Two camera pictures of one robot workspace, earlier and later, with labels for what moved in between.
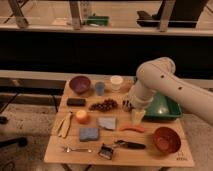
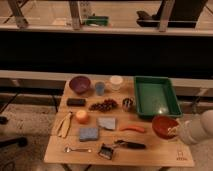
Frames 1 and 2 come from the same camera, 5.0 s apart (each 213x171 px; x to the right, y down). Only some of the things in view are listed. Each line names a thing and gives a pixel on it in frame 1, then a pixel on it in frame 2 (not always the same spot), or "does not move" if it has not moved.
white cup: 116,81 does not move
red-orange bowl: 167,140 → 161,125
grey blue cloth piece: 108,122 does not move
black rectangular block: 76,102 does not move
